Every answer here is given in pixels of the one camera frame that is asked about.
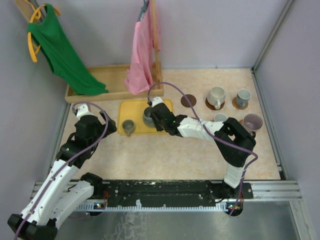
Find yellow plastic tray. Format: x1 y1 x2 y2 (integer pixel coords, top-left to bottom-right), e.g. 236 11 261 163
117 99 168 136

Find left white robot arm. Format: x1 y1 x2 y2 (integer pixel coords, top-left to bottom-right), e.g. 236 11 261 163
7 110 117 240

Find aluminium frame rail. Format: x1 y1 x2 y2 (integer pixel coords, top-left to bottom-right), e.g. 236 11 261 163
32 181 301 201

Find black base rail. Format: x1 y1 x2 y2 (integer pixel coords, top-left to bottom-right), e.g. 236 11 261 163
89 180 253 208

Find dark teal mug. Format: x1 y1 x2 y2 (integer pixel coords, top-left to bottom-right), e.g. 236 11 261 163
142 106 155 128

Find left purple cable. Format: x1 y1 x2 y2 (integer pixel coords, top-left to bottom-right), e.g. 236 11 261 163
13 101 110 240

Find large white mug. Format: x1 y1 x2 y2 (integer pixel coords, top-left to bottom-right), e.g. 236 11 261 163
206 86 226 109

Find yellow clothes hanger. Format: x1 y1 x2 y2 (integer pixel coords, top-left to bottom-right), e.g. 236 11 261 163
25 0 48 63

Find small green grey mug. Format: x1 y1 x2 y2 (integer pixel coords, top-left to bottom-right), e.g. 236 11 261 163
121 119 136 137

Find pink lettered mug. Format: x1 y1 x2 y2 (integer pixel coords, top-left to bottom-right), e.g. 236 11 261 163
213 113 228 122

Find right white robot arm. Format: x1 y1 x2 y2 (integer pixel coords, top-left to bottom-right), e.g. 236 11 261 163
148 102 258 198

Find pink shirt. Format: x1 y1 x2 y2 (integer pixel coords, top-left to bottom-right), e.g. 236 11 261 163
124 0 155 95

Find green shirt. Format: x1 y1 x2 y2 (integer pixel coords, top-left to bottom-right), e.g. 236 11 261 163
27 3 109 96

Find grey blue mug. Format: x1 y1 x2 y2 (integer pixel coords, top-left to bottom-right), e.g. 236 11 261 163
236 88 252 108

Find purple glass cup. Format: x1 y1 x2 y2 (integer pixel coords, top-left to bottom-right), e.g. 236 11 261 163
242 113 263 134

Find wooden tray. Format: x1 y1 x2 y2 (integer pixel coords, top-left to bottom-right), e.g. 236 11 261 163
64 64 148 104

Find dark walnut coaster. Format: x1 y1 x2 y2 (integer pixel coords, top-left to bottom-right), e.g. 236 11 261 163
180 94 197 108

